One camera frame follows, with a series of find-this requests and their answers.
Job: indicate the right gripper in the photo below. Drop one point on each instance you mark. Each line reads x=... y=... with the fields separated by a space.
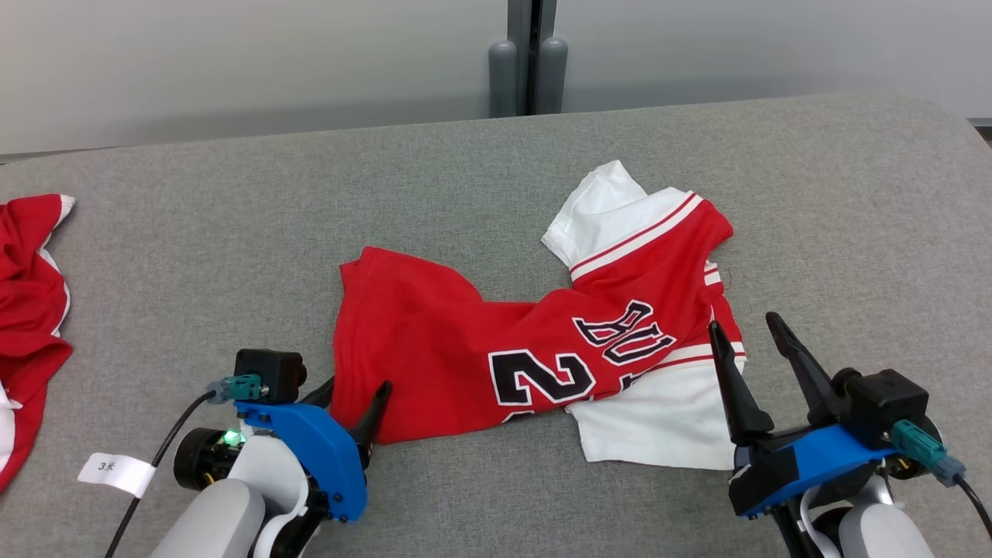
x=767 y=473

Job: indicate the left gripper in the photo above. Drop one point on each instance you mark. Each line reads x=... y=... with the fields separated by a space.
x=201 y=461

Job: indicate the red Bulls basketball jersey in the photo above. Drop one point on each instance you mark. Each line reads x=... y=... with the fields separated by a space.
x=434 y=349

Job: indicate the red shorts with white trim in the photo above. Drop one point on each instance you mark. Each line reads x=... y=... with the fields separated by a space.
x=27 y=310

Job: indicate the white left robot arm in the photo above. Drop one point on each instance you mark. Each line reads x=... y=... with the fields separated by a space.
x=209 y=519

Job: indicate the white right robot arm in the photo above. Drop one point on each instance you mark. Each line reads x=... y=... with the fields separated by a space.
x=876 y=535

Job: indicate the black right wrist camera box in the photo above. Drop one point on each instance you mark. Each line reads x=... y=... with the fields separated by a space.
x=883 y=403

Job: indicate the grey cylinder post foot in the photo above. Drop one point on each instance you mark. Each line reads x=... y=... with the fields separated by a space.
x=552 y=77
x=502 y=77

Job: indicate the grey metal partition post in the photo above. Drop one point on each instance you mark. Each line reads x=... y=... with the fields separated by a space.
x=519 y=23

